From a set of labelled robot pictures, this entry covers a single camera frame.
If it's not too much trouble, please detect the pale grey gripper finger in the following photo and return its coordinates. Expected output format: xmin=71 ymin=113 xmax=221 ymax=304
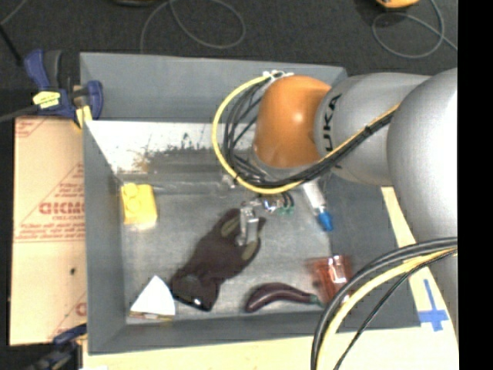
xmin=246 ymin=215 xmax=260 ymax=245
xmin=238 ymin=207 xmax=250 ymax=247

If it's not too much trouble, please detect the dark brown glove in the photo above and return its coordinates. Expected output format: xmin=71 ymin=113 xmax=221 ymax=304
xmin=170 ymin=207 xmax=267 ymax=312

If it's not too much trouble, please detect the white tube with blue cap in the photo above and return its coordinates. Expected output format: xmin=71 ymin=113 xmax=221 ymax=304
xmin=301 ymin=180 xmax=335 ymax=232

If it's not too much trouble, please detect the purple toy eggplant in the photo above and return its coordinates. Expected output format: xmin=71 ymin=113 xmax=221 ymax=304
xmin=244 ymin=281 xmax=325 ymax=315

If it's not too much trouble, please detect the clear orange plastic box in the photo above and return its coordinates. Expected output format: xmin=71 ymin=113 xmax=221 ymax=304
xmin=305 ymin=254 xmax=354 ymax=301

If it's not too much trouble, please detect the yellow toy building block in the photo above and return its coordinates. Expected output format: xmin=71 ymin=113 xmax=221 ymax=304
xmin=120 ymin=182 xmax=159 ymax=227

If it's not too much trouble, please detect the white triangular wedge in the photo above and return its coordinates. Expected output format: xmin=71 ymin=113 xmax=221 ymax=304
xmin=129 ymin=274 xmax=177 ymax=320

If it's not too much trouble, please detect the grey metal bin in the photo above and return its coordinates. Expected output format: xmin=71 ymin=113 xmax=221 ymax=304
xmin=79 ymin=52 xmax=421 ymax=355

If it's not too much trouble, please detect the brown cardboard board red print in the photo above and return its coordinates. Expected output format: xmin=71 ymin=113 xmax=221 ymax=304
xmin=8 ymin=115 xmax=89 ymax=347

